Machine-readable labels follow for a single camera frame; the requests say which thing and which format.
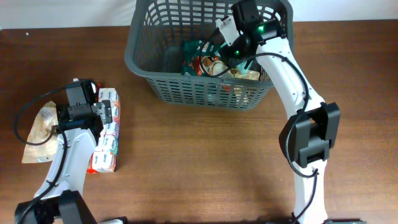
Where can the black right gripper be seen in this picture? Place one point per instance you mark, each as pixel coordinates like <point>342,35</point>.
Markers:
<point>227,55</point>

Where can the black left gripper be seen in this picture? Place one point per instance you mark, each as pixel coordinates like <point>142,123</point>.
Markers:
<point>105,107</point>

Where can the beige paper snack pouch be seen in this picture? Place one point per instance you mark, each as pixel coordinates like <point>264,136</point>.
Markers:
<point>249,75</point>

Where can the green Nescafe coffee bag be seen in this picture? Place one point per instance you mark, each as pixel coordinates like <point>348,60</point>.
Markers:
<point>201,59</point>

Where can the tan snack bag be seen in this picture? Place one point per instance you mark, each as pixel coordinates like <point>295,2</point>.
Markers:
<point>44,121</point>

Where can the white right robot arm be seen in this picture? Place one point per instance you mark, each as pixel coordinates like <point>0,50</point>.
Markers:
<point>312,124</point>

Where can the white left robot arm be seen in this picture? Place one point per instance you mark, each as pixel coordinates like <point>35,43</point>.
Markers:
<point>60,196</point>

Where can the grey plastic lattice basket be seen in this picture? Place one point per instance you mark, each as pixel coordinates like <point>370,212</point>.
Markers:
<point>156,49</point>

